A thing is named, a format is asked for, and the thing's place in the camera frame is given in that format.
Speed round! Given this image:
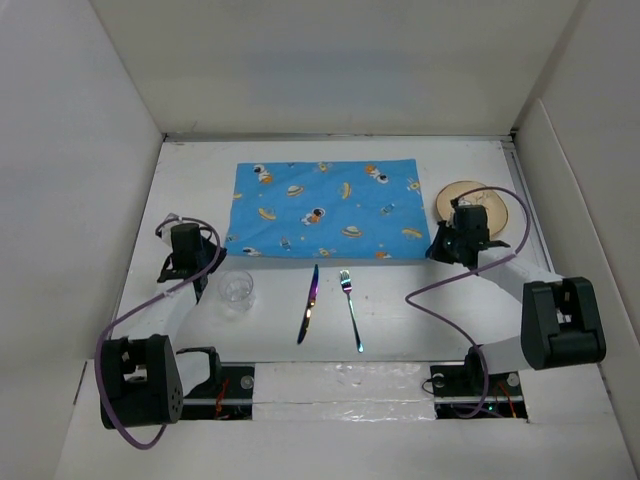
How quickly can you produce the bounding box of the blue space-print cloth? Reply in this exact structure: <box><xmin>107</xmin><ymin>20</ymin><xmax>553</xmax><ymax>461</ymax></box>
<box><xmin>225</xmin><ymin>159</ymin><xmax>431</xmax><ymax>260</ymax></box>

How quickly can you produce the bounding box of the iridescent knife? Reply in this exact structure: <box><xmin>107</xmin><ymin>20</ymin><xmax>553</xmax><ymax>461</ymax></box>
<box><xmin>297</xmin><ymin>264</ymin><xmax>319</xmax><ymax>345</ymax></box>

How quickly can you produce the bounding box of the iridescent fork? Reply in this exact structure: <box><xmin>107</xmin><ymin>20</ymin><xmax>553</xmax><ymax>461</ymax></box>
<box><xmin>339</xmin><ymin>270</ymin><xmax>364</xmax><ymax>353</ymax></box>

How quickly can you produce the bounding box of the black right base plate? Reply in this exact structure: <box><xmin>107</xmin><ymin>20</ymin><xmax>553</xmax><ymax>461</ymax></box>
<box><xmin>421</xmin><ymin>362</ymin><xmax>528</xmax><ymax>420</ymax></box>

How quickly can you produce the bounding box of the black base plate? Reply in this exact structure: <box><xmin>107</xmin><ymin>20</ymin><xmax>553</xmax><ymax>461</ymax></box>
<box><xmin>181</xmin><ymin>363</ymin><xmax>255</xmax><ymax>421</ymax></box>
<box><xmin>421</xmin><ymin>362</ymin><xmax>528</xmax><ymax>420</ymax></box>

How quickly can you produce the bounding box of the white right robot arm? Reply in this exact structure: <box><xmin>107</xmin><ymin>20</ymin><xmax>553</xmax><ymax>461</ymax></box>
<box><xmin>426</xmin><ymin>205</ymin><xmax>607</xmax><ymax>394</ymax></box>

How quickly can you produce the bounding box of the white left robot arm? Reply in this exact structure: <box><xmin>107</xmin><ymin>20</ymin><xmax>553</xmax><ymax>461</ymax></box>
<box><xmin>95</xmin><ymin>218</ymin><xmax>226</xmax><ymax>430</ymax></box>

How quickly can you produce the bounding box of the beige bird-pattern plate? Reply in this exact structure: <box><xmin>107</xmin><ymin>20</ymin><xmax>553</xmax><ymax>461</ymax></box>
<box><xmin>435</xmin><ymin>181</ymin><xmax>509</xmax><ymax>239</ymax></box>

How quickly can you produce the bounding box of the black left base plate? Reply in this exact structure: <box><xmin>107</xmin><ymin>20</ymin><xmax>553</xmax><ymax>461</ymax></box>
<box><xmin>181</xmin><ymin>363</ymin><xmax>255</xmax><ymax>421</ymax></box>

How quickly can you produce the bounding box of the clear plastic cup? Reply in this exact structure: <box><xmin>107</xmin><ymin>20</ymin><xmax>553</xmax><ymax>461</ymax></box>
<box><xmin>218</xmin><ymin>270</ymin><xmax>255</xmax><ymax>314</ymax></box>

